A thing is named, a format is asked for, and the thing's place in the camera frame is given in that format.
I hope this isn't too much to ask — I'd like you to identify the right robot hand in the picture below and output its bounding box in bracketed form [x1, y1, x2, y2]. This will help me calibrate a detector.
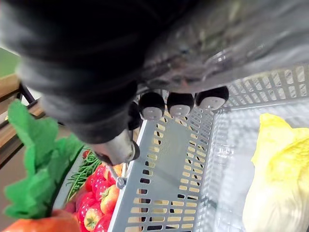
[0, 0, 230, 167]

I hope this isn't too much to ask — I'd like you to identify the orange carrot with green leaves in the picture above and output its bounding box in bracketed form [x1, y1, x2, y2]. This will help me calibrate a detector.
[1, 99, 85, 232]

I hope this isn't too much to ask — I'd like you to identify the grey plastic shopping basket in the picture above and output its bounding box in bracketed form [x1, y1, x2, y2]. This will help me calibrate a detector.
[106, 62, 309, 232]

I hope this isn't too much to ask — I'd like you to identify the yellow napa cabbage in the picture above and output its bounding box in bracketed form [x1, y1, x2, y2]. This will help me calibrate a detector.
[242, 113, 309, 232]

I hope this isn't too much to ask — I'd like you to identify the wooden produce display stand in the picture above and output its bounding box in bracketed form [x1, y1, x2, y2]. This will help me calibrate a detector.
[0, 73, 47, 168]

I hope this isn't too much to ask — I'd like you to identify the green bean pile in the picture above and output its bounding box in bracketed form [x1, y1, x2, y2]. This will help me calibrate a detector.
[66, 150, 102, 202]

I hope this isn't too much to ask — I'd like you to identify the red strawberry pile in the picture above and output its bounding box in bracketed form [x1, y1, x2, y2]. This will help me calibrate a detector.
[64, 163, 124, 232]

